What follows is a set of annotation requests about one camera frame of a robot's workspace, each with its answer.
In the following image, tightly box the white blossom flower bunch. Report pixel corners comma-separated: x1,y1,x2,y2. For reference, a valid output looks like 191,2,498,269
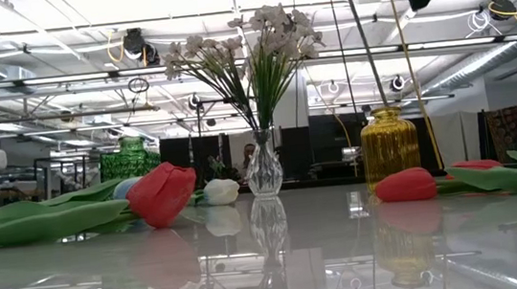
251,24,335,134
159,28,261,142
226,0,329,136

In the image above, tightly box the red artificial tulip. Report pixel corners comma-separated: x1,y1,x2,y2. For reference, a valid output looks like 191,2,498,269
371,156,517,211
442,149,517,187
0,158,204,250

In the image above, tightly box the yellow glass vase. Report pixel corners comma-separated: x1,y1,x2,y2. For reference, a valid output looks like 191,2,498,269
357,103,425,194

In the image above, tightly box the clear glass vase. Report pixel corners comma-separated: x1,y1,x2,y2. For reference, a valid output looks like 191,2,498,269
240,126,287,200

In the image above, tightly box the green square glass vase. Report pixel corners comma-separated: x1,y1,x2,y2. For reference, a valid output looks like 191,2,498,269
96,132,165,184

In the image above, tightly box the black ceiling device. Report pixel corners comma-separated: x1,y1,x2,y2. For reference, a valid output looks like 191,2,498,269
120,24,163,71
488,0,517,23

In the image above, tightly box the black partition panel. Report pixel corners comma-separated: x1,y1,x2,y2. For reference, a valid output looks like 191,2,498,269
277,109,371,185
157,130,235,192

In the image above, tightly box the white cloth screen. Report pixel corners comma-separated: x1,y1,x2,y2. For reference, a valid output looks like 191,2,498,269
428,109,487,168

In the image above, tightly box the patterned hanging rug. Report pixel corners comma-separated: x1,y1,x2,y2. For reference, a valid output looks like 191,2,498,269
483,105,517,165

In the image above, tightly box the person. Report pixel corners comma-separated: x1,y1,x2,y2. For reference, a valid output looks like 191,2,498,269
237,142,261,181

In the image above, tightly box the small potted flower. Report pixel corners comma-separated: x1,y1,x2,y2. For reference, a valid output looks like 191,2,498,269
206,152,230,189

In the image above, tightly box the black hanging cable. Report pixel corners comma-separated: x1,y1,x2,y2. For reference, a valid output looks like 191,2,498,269
324,0,356,122

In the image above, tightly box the black metal frame cell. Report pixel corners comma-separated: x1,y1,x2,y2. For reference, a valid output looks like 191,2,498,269
31,150,106,203

